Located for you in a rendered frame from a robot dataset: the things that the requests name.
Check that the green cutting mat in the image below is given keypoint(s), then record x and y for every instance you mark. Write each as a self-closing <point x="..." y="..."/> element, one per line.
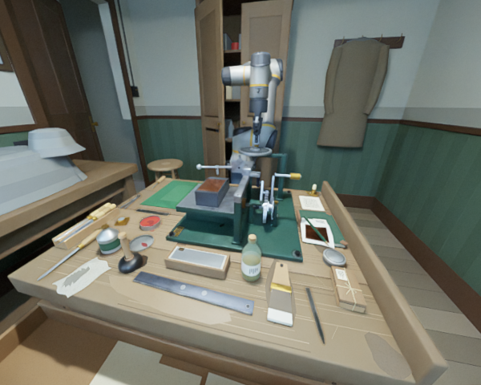
<point x="164" y="194"/>

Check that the khaki work coat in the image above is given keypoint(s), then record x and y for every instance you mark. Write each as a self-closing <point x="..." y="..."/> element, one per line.
<point x="352" y="96"/>

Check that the thin grey graver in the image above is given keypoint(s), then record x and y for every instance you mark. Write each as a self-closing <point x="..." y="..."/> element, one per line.
<point x="131" y="200"/>

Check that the green folder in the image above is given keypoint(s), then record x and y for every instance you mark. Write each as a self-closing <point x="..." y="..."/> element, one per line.
<point x="324" y="218"/>

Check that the long wooden tool tray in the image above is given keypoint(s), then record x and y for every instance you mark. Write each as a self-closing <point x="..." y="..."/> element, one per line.
<point x="74" y="234"/>

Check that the tall wooden cupboard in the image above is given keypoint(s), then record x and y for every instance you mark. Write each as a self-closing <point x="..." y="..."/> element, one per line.
<point x="264" y="32"/>

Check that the dark brown door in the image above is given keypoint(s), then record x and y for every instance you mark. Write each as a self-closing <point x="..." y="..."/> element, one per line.
<point x="52" y="72"/>

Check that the green ruling machine body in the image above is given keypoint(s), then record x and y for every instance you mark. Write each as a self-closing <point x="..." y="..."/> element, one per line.
<point x="272" y="240"/>

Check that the white written paper sheet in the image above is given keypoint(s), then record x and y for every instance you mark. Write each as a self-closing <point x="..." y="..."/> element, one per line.
<point x="310" y="202"/>

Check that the corked glass bottle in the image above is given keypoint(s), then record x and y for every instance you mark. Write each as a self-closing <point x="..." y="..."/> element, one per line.
<point x="251" y="262"/>

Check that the silver lever with ball ends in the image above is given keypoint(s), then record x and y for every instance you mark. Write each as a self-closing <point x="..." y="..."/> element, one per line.
<point x="212" y="167"/>

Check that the dark steel needle tool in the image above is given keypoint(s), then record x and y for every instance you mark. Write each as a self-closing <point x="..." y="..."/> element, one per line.
<point x="316" y="317"/>

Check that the grey carrier with copper plate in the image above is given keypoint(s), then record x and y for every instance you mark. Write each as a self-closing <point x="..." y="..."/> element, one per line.
<point x="210" y="194"/>

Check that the thin dark metal strip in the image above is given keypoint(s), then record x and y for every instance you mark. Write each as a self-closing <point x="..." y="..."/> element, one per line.
<point x="152" y="211"/>

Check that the small brass square loupe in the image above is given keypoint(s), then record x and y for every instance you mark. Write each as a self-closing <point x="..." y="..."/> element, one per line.
<point x="122" y="220"/>

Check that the brass stamp with white knob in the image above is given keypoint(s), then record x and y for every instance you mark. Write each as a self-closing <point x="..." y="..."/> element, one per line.
<point x="314" y="190"/>

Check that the white feed stop lever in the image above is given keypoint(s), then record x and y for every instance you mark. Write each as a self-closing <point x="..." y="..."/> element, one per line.
<point x="267" y="208"/>

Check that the black wall switch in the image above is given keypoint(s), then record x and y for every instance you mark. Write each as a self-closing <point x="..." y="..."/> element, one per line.
<point x="135" y="91"/>

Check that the white and green tin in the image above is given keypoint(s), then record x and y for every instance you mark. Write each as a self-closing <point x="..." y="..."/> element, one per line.
<point x="109" y="240"/>

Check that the white card with copper plate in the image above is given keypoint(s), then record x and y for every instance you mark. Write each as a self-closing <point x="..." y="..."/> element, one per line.
<point x="316" y="236"/>

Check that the round tin of red paste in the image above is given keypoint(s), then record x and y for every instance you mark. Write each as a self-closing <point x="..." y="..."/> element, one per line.
<point x="150" y="221"/>

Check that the round wooden stool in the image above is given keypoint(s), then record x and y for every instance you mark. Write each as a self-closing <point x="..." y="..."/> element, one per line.
<point x="165" y="163"/>

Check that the grey tin lid red smear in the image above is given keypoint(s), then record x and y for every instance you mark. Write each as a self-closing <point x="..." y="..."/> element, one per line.
<point x="141" y="243"/>

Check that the grey box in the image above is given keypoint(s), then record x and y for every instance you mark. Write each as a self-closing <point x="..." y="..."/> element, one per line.
<point x="227" y="42"/>

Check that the wooden workbench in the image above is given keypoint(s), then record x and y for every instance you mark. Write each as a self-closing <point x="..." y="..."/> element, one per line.
<point x="369" y="256"/>

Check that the grey round handwheel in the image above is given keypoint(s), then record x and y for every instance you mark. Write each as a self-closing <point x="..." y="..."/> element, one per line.
<point x="255" y="151"/>

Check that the dark steel ruler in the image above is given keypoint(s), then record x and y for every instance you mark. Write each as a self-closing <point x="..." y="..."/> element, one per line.
<point x="192" y="292"/>

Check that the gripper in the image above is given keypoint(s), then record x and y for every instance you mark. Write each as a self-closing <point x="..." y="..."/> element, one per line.
<point x="257" y="106"/>

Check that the green pencil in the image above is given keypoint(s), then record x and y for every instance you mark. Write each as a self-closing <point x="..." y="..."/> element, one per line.
<point x="316" y="230"/>

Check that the wooden block with brass band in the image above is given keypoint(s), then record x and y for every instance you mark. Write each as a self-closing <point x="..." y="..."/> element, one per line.
<point x="281" y="297"/>

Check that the grey whetstone in wooden box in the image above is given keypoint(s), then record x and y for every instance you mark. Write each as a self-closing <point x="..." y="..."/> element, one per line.
<point x="196" y="260"/>

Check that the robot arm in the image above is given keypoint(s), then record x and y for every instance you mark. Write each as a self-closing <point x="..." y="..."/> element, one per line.
<point x="259" y="76"/>

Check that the white rag with grey smear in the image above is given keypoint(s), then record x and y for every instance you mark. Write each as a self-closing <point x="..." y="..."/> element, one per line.
<point x="80" y="276"/>

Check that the white dust cover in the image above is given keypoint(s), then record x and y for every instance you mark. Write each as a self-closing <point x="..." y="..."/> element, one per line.
<point x="20" y="180"/>

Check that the round grey tin lid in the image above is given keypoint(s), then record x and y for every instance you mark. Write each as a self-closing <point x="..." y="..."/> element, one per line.
<point x="334" y="257"/>

